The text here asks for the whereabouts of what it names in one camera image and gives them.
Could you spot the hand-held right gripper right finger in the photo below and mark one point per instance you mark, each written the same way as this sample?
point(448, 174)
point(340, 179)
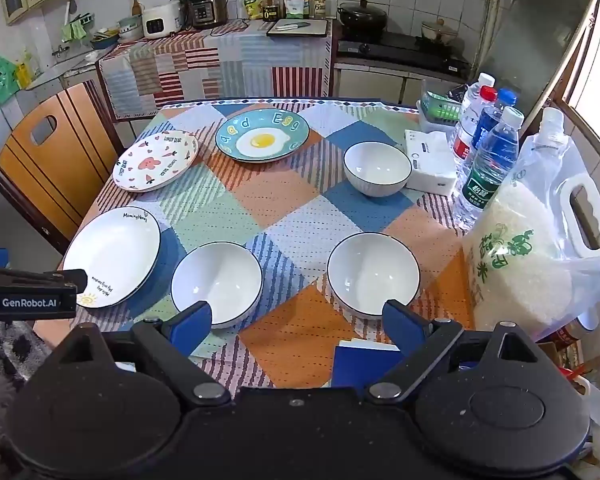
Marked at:
point(397, 320)

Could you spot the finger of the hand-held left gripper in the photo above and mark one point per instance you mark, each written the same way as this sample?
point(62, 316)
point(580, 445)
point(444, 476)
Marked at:
point(55, 278)

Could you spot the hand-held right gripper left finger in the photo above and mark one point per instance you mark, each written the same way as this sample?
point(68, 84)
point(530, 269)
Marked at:
point(192, 317)

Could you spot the white bowl with dark rim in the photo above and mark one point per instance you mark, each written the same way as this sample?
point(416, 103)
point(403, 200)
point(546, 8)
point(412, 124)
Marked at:
point(372, 272)
point(377, 165)
point(217, 280)

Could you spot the white plate with black rim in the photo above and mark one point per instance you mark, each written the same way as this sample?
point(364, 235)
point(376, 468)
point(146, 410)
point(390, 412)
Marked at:
point(110, 252)

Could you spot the pink carrot print plate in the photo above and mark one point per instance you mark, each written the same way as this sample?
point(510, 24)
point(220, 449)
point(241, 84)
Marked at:
point(155, 162)

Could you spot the teal fried egg plate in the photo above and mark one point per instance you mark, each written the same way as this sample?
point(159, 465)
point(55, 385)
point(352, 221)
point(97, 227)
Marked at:
point(262, 135)

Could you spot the blue box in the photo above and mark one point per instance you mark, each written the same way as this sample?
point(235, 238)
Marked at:
point(360, 367)

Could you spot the grey fuzzy cloth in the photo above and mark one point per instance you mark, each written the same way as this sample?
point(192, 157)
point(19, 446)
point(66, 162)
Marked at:
point(2, 375)

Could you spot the wooden chair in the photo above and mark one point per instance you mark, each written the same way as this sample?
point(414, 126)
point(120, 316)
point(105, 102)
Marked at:
point(55, 160)

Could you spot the white tissue pack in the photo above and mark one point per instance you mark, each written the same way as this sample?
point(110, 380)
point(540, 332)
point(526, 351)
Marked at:
point(430, 165)

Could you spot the green label water bottle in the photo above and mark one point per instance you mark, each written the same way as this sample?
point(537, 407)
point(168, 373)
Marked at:
point(485, 175)

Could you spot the red label water bottle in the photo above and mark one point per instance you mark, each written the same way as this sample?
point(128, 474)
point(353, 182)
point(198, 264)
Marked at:
point(464, 147)

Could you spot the white plastic bag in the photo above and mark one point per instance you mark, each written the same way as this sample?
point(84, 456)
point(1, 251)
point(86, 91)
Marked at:
point(592, 280)

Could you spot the green detergent bottle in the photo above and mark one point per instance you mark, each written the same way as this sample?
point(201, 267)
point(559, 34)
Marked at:
point(4, 77)

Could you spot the green plastic basket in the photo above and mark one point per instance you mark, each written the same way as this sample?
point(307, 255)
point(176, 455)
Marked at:
point(442, 107)

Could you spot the blue label water bottle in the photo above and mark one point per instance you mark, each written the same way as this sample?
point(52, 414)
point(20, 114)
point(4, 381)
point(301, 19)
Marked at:
point(490, 122)

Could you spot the white label water bottle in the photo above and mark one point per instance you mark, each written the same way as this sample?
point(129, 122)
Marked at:
point(472, 95)

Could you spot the stacked dishes on counter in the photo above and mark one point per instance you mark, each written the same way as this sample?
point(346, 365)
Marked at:
point(115, 35)

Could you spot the green hanging cloth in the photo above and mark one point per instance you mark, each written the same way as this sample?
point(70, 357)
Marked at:
point(76, 27)

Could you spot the striped patchwork counter cloth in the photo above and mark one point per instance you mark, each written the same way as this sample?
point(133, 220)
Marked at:
point(205, 65)

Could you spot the black gas stove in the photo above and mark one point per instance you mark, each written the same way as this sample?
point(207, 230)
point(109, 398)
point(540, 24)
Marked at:
point(405, 50)

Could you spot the white rice cooker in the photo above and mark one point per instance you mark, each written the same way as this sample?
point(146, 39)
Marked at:
point(161, 20)

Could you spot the white pot with lid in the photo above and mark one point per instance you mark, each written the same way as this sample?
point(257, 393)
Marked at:
point(439, 32)

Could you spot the black wok with lid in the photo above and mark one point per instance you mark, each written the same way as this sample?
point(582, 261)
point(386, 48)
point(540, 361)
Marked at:
point(362, 17)

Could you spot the black cutting board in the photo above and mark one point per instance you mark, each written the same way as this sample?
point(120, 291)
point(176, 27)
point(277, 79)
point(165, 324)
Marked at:
point(300, 30)

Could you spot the kitchen knife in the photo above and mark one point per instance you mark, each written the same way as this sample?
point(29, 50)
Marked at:
point(292, 26)

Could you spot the black pressure cooker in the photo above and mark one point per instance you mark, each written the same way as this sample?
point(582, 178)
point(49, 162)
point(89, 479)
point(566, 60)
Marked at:
point(207, 7)

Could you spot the yellow green snack packet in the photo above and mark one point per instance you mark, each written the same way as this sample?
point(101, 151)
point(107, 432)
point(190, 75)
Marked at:
point(253, 6)

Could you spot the dark sauce bottle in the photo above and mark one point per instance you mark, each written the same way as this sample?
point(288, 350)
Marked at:
point(270, 7)

